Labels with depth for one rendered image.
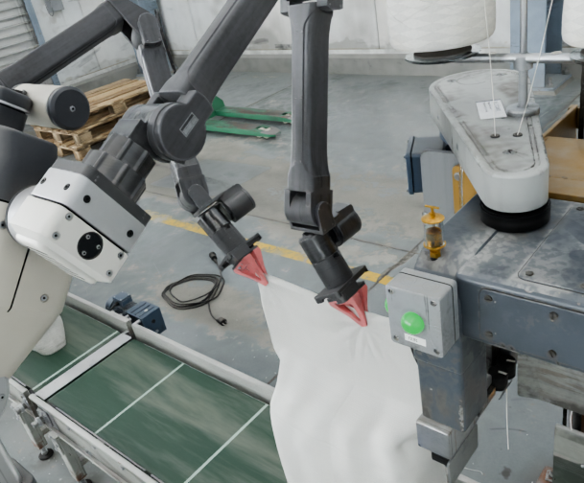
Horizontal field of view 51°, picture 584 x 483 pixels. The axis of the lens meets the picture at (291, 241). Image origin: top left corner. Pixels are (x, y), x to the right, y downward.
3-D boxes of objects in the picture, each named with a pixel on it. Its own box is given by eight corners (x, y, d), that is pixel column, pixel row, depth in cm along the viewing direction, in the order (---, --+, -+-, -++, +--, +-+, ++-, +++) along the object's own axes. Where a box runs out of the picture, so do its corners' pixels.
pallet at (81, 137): (36, 139, 632) (32, 126, 625) (129, 102, 708) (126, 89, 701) (80, 147, 580) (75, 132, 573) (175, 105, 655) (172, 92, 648)
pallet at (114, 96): (31, 125, 626) (25, 112, 619) (128, 90, 695) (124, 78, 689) (68, 134, 571) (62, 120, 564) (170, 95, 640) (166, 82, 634)
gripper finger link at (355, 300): (391, 309, 115) (366, 267, 113) (371, 331, 110) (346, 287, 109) (365, 314, 120) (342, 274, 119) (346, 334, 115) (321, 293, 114)
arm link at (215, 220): (193, 223, 136) (195, 214, 130) (217, 206, 138) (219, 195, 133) (213, 246, 135) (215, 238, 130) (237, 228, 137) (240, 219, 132)
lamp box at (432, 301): (390, 341, 79) (384, 284, 75) (408, 322, 82) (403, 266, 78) (443, 358, 75) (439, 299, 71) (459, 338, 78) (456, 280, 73)
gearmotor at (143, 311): (101, 328, 272) (90, 301, 265) (128, 310, 281) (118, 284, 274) (141, 348, 253) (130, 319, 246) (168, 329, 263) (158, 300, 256)
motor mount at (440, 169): (421, 228, 122) (415, 152, 114) (437, 214, 126) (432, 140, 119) (568, 257, 104) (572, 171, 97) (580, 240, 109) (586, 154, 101)
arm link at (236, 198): (178, 198, 137) (184, 190, 129) (218, 171, 141) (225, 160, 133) (211, 241, 138) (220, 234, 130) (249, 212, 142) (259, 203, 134)
